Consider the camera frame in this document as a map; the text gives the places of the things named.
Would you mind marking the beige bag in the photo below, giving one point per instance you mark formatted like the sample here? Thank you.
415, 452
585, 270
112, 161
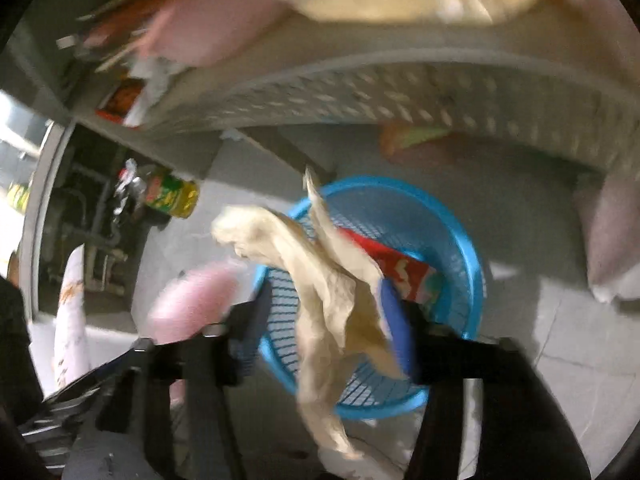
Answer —
320, 280

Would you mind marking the red snack bag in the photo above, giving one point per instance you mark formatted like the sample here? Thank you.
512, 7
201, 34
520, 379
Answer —
400, 265

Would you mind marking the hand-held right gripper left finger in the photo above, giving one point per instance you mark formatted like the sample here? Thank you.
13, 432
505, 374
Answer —
247, 330

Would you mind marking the plastic oil bottle red cap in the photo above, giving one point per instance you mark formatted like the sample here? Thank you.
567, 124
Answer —
172, 195

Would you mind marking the perforated shelf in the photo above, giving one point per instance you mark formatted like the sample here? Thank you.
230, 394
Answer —
400, 90

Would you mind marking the pale pink plastic bag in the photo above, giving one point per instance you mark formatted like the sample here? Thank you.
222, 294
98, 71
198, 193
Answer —
612, 240

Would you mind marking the pink basin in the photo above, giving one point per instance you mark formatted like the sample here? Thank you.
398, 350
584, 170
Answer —
215, 15

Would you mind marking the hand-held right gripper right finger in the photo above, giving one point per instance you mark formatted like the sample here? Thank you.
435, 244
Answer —
397, 330

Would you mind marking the red packets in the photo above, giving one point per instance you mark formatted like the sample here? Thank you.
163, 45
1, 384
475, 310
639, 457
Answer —
122, 102

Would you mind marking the floral tablecloth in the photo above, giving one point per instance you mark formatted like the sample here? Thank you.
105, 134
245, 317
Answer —
72, 310

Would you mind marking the orange green packet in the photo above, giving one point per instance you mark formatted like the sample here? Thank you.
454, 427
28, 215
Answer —
410, 137

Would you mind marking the blue plastic basket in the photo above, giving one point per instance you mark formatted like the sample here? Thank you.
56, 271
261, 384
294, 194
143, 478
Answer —
425, 220

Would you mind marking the pink rounded object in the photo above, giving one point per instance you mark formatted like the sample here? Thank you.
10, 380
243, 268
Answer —
192, 302

